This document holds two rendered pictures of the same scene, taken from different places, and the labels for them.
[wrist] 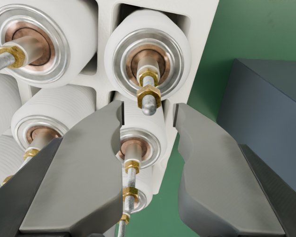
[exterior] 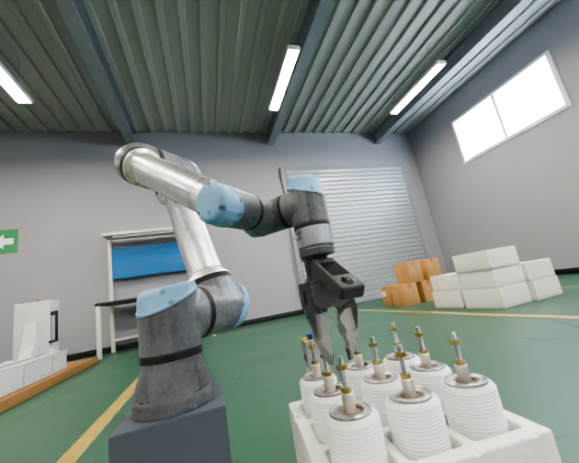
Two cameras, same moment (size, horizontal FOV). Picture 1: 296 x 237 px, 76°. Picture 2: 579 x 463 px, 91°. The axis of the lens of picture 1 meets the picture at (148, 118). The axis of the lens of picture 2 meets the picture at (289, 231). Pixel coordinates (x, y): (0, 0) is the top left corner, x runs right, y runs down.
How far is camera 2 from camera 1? 0.50 m
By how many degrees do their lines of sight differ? 71
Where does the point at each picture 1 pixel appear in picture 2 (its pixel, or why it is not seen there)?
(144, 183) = (310, 386)
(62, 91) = not seen: hidden behind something
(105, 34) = (392, 450)
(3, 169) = (394, 367)
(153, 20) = (361, 423)
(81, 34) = (395, 416)
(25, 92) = not seen: hidden behind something
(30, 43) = (406, 389)
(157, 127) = (323, 402)
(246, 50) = not seen: outside the picture
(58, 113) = (381, 387)
